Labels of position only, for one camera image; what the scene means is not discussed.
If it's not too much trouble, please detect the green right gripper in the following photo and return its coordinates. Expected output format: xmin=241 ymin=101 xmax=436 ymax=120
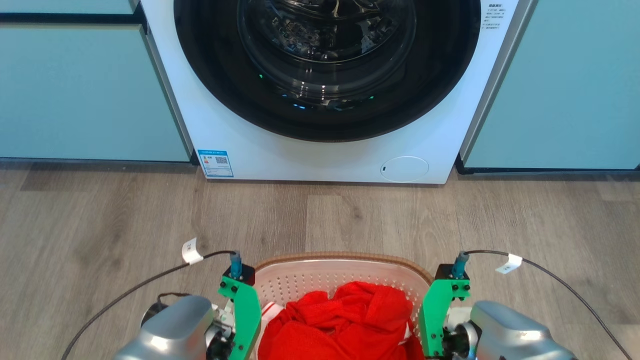
xmin=418 ymin=279 xmax=472 ymax=358

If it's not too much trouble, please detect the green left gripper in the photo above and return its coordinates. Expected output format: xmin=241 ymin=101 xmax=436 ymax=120
xmin=217 ymin=275 xmax=262 ymax=360

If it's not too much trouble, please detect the beige perforated laundry basket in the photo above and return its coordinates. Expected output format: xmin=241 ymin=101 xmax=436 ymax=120
xmin=250 ymin=251 xmax=435 ymax=360

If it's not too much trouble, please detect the white cloth with red stripe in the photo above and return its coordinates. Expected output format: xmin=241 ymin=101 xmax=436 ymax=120
xmin=260 ymin=301 xmax=284 ymax=322

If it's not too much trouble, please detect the red mesh garment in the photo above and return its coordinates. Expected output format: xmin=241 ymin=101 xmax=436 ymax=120
xmin=257 ymin=281 xmax=426 ymax=360

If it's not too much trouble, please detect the round white filter cover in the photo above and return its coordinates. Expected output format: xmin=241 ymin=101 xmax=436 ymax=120
xmin=380 ymin=156 xmax=430 ymax=183

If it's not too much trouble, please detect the blue energy label sticker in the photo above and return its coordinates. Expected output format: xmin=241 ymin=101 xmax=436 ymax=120
xmin=197 ymin=149 xmax=235 ymax=179

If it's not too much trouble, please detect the white front-load washing machine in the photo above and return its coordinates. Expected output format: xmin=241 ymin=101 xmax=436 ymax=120
xmin=140 ymin=0 xmax=535 ymax=185

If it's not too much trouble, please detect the black round washer door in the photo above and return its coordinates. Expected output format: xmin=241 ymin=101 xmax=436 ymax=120
xmin=173 ymin=0 xmax=482 ymax=143

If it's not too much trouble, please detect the light blue cabinet panel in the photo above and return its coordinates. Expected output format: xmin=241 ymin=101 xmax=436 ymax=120
xmin=461 ymin=0 xmax=640 ymax=171

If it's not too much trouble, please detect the light blue cabinet door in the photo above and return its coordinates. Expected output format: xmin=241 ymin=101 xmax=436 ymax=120
xmin=0 ymin=23 xmax=193 ymax=163

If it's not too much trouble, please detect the printed text label on washer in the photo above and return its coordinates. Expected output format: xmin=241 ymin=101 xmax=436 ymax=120
xmin=480 ymin=2 xmax=506 ymax=31

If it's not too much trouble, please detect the light blue cabinet drawer front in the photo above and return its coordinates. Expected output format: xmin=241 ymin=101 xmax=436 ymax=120
xmin=0 ymin=0 xmax=137 ymax=15

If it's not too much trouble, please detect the white left cable tag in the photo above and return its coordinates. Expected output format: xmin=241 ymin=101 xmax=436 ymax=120
xmin=181 ymin=237 xmax=205 ymax=265

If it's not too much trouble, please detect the white cable tag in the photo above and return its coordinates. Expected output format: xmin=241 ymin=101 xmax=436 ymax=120
xmin=495 ymin=253 xmax=524 ymax=275
xmin=181 ymin=237 xmax=205 ymax=265

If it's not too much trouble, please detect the white right cable tag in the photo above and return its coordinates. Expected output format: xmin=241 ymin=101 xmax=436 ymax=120
xmin=495 ymin=253 xmax=524 ymax=275

